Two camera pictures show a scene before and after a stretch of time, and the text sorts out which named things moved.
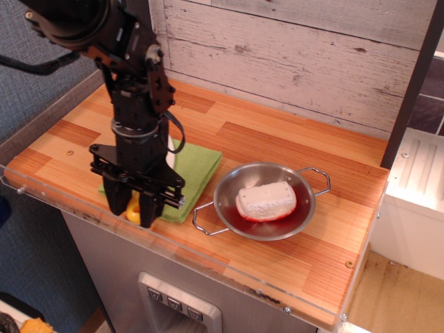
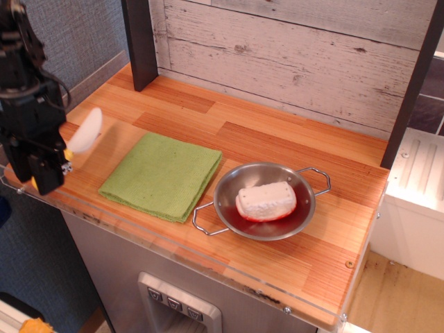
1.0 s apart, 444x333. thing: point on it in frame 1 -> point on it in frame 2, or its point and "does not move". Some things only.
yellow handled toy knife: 133,209 -> 87,134
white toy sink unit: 409,225 does not move
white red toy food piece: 266,202 does not move
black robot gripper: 141,156 -> 34,116
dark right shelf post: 424,64 does not move
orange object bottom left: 36,325 does not move
